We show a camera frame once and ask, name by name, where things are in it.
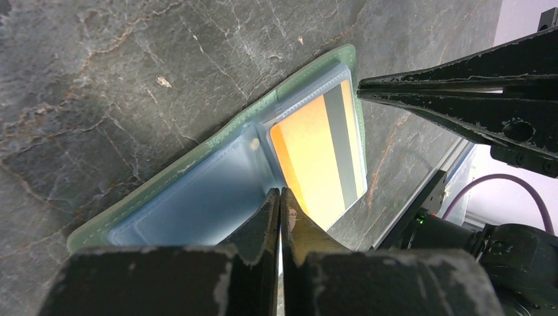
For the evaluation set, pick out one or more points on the yellow credit card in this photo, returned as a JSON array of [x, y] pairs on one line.
[[320, 154]]

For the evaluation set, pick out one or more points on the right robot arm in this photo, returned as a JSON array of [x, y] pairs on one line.
[[521, 261]]

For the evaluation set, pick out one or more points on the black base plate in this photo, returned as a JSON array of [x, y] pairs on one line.
[[428, 200]]

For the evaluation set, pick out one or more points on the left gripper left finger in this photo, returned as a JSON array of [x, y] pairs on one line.
[[238, 276]]

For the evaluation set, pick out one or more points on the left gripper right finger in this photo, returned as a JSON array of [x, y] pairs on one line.
[[323, 277]]

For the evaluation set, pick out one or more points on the green card holder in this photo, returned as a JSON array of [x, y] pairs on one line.
[[213, 189]]

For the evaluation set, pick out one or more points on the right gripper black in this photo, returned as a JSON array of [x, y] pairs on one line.
[[491, 118]]

